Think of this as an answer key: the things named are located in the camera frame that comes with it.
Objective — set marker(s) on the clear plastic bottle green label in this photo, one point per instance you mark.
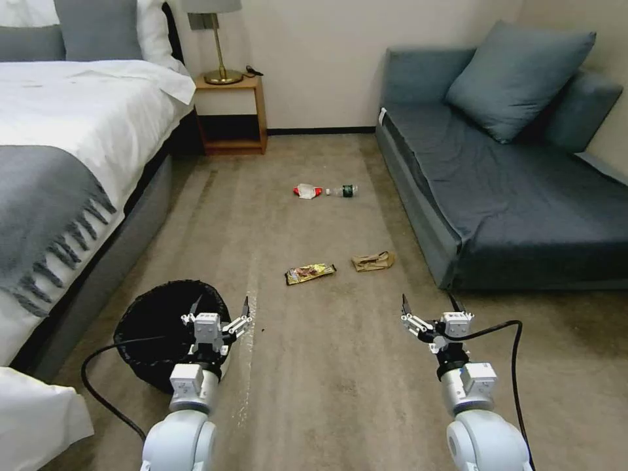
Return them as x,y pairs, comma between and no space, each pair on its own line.
344,190

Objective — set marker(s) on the brass table lamp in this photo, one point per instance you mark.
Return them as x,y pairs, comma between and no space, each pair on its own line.
223,76

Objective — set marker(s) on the blue grey sofa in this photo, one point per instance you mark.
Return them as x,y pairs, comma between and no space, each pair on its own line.
490,196

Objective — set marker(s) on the yellow brown snack wrapper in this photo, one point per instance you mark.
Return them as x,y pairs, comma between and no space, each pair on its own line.
310,273

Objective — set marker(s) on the white bedding corner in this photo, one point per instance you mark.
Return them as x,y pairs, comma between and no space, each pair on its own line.
34,422

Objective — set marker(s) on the white duvet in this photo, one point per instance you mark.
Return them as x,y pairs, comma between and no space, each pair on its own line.
83,108

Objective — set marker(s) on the large grey pillow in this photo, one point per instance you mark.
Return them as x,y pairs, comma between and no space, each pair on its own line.
98,29

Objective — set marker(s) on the white pillow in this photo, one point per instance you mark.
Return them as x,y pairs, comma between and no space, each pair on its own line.
157,34
24,12

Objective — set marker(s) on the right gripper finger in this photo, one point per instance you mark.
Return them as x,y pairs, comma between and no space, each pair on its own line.
415,325
460,307

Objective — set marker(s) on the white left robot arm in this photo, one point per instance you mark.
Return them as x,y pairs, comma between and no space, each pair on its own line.
179,436

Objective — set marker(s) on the wooden nightstand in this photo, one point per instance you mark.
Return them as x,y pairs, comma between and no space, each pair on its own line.
230,144

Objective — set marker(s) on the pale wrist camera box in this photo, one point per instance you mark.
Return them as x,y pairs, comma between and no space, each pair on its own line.
207,327
455,325

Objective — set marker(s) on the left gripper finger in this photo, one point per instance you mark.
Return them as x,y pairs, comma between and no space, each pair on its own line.
195,305
239,325

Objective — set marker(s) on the black round trash bin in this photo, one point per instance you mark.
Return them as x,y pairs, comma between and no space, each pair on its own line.
152,319

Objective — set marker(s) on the blue sofa back bolster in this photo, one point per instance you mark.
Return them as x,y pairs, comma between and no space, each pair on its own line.
584,113

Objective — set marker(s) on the dark headboard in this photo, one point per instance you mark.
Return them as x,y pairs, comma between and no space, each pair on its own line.
174,37

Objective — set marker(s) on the grey fringed blanket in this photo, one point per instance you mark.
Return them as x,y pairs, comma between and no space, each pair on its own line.
39,211

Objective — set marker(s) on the crumpled brown paper bag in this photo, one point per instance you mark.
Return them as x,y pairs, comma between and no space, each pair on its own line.
373,261

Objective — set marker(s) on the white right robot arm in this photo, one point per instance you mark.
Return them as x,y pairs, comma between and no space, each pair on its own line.
483,436

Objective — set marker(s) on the flat grey pillow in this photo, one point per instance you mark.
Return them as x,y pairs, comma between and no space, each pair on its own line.
29,44

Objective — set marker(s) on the red white crumpled wrapper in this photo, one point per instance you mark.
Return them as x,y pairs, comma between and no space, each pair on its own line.
307,191

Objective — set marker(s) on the blue square cushion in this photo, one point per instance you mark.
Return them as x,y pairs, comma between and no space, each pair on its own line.
520,78

